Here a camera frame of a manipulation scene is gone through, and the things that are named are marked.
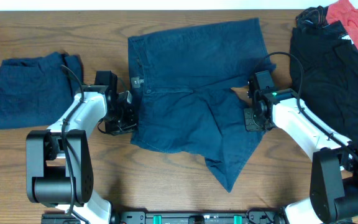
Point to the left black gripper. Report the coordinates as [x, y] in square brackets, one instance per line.
[125, 119]

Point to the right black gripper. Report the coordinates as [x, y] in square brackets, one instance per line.
[250, 119]

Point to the navy blue denim shorts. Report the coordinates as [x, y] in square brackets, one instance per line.
[183, 85]

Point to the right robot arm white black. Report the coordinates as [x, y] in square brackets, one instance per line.
[333, 196]

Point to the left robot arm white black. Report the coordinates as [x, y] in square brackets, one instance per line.
[58, 164]

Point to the black garment pile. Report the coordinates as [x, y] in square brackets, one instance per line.
[325, 70]

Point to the folded navy blue shorts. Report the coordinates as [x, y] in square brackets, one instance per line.
[37, 91]

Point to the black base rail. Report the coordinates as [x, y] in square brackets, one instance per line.
[252, 216]

